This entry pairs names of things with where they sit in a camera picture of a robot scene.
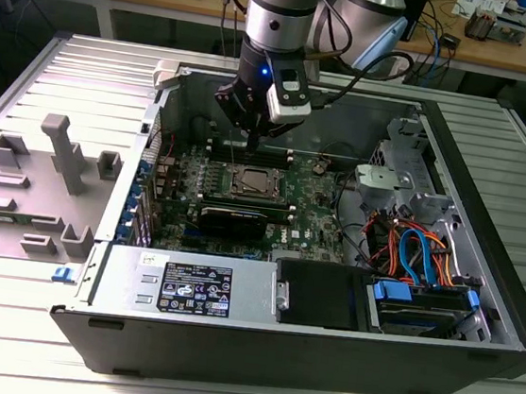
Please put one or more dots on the blue plastic latch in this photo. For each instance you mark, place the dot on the blue plastic latch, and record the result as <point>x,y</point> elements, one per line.
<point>64,274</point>

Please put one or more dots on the blue expansion slot latch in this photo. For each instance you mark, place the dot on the blue expansion slot latch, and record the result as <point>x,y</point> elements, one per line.
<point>143,171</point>
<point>130,211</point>
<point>122,233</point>
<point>136,193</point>

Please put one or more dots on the grey electronic board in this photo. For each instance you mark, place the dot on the grey electronic board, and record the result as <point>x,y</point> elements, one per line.
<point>512,29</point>

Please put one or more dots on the small black adapter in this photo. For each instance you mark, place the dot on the small black adapter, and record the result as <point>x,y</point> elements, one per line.
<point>451,41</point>

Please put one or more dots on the black PC case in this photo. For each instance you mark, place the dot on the black PC case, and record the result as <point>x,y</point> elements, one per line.
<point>226,354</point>

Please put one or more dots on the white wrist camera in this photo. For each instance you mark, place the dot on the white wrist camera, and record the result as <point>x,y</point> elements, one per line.
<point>293,100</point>

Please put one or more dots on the silver power supply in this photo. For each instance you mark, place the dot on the silver power supply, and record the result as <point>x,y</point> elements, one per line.
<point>110,284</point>

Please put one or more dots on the silver coin battery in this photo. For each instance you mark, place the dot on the silver coin battery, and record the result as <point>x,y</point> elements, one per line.
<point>320,168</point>

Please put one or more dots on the silver metal drive cage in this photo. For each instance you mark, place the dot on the silver metal drive cage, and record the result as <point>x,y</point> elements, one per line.
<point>401,127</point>

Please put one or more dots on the thin metal locking lever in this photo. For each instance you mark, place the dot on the thin metal locking lever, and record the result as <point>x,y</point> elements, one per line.
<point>233,153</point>

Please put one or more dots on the black graphics card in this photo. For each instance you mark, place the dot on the black graphics card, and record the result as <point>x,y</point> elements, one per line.
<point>231,224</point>

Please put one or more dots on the green RAM stick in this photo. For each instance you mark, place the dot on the green RAM stick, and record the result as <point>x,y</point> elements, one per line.
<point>275,213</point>

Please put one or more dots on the green motherboard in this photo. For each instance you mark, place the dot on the green motherboard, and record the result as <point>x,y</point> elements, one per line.
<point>310,202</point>

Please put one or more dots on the white printed card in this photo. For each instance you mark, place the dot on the white printed card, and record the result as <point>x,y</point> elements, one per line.
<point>466,5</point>

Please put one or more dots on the silver bay latch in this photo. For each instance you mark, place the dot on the silver bay latch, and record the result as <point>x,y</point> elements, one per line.
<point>282,294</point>

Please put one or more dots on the black label sticker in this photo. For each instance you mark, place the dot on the black label sticker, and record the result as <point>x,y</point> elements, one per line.
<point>195,289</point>

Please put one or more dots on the CPU socket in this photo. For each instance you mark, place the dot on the CPU socket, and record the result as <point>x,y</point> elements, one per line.
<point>283,195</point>

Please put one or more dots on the grey parts rack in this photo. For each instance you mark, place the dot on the grey parts rack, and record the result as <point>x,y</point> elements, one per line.
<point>31,189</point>

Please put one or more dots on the hard disk in blue carrier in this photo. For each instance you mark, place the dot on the hard disk in blue carrier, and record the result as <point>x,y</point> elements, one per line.
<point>422,303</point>

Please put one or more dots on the black tower box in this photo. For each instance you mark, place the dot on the black tower box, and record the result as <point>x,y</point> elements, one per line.
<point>416,19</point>

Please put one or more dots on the silver CPU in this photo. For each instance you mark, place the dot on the silver CPU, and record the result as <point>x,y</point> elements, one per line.
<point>259,184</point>

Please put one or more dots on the copper fin heat sink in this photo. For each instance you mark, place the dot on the copper fin heat sink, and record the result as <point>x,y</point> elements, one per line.
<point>480,23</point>

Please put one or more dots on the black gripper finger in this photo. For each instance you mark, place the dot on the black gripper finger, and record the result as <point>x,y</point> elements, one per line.
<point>235,106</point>
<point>271,129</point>

